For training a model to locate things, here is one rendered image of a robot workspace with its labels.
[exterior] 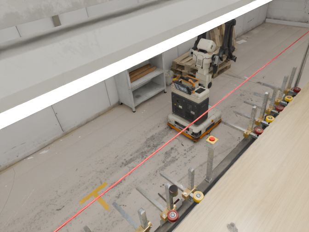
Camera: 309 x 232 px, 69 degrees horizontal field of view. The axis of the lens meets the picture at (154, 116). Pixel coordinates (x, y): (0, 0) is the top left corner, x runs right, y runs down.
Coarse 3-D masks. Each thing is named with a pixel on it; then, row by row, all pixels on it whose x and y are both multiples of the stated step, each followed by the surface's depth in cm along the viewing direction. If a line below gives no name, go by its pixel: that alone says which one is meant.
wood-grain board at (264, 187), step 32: (288, 128) 224; (256, 160) 196; (288, 160) 193; (224, 192) 175; (256, 192) 172; (288, 192) 170; (192, 224) 157; (224, 224) 155; (256, 224) 153; (288, 224) 151
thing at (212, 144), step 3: (207, 138) 178; (216, 138) 177; (207, 141) 177; (210, 141) 175; (213, 141) 175; (216, 141) 176; (207, 144) 178; (210, 144) 176; (213, 144) 174; (216, 144) 178; (210, 147) 178; (213, 147) 176
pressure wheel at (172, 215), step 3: (171, 210) 166; (174, 210) 166; (168, 213) 165; (171, 213) 165; (174, 213) 164; (177, 213) 164; (168, 216) 163; (171, 216) 163; (174, 216) 163; (177, 216) 162; (168, 219) 163; (171, 219) 161; (174, 219) 161; (177, 219) 163
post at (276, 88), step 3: (276, 87) 246; (276, 90) 248; (273, 93) 252; (276, 93) 251; (273, 96) 254; (273, 99) 256; (270, 102) 260; (273, 102) 257; (270, 105) 262; (273, 105) 261; (267, 114) 270; (270, 114) 268
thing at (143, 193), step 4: (136, 188) 190; (140, 188) 189; (140, 192) 188; (144, 192) 186; (144, 196) 185; (148, 196) 183; (152, 200) 179; (156, 204) 176; (160, 208) 173; (164, 208) 173
